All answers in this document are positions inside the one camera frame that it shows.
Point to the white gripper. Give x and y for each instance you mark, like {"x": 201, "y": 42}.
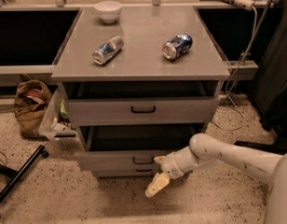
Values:
{"x": 170, "y": 166}

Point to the grey drawer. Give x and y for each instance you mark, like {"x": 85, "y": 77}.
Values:
{"x": 120, "y": 173}
{"x": 90, "y": 112}
{"x": 129, "y": 147}

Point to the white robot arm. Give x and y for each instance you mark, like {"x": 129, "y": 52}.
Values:
{"x": 204, "y": 151}

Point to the grey bottom drawer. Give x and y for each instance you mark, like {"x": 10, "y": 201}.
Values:
{"x": 120, "y": 173}

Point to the grey top drawer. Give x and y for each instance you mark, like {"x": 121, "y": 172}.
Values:
{"x": 90, "y": 112}

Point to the grey drawer cabinet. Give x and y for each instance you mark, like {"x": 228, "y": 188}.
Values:
{"x": 139, "y": 69}

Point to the clear plastic storage bin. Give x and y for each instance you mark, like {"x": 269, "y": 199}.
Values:
{"x": 54, "y": 128}

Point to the silver blue soda can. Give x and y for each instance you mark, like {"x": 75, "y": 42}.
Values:
{"x": 108, "y": 50}

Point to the black office chair base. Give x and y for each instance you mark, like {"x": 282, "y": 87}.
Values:
{"x": 280, "y": 144}

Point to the brown fabric bag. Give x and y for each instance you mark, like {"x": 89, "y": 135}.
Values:
{"x": 31, "y": 102}

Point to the black metal stand leg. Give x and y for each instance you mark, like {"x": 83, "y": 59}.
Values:
{"x": 14, "y": 176}

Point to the white ceramic bowl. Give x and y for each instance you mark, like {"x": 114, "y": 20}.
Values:
{"x": 108, "y": 11}

